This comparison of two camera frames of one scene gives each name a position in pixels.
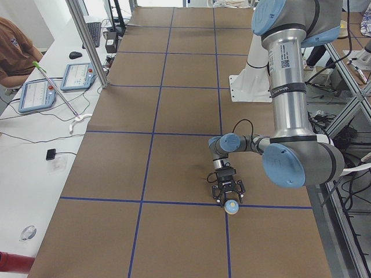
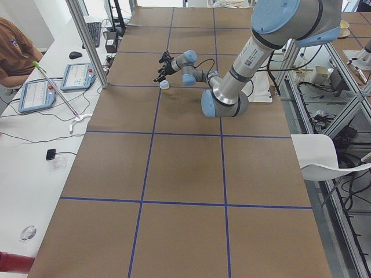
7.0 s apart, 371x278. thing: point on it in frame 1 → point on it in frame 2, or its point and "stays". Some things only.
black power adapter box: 111,42 stays
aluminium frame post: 82,26 stays
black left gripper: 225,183 → 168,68
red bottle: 15,263 stays
